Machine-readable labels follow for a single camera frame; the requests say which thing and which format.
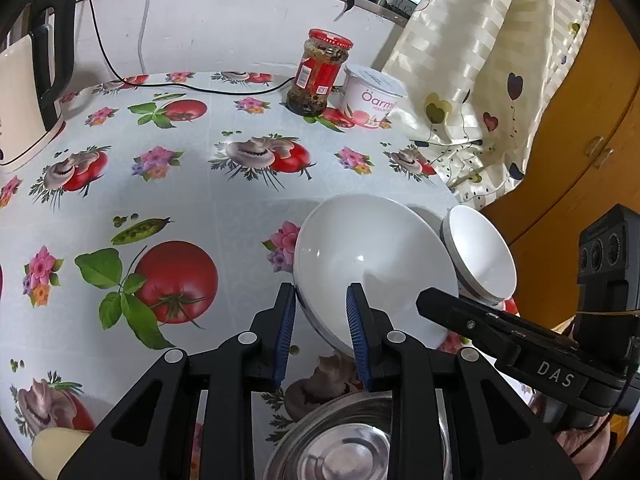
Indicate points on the stainless steel bowl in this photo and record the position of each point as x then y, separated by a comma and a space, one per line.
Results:
330, 440

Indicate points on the cream heart-print curtain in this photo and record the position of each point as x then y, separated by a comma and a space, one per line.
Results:
475, 60

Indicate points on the floral vegetable print tablecloth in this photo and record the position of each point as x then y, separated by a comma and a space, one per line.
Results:
200, 200

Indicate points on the white electric kettle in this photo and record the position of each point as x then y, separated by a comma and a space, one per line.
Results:
20, 100

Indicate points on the person's right hand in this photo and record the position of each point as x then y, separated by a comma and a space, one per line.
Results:
582, 445

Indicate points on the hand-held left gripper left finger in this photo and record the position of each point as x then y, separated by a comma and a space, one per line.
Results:
285, 340

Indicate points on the large white blue-striped bowl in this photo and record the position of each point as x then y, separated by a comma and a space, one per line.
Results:
370, 240

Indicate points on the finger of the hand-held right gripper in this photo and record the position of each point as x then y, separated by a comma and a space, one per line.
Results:
450, 307

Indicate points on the small white blue-striped bowl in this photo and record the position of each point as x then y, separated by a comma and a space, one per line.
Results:
480, 255

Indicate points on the red-lidded sauce jar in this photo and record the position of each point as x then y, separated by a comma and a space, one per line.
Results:
315, 75

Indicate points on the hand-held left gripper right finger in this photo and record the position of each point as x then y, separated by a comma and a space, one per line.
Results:
357, 340

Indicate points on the brown wooden cabinet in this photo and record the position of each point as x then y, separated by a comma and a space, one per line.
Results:
575, 135

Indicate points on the white yogurt tub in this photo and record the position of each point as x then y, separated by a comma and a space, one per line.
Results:
372, 97

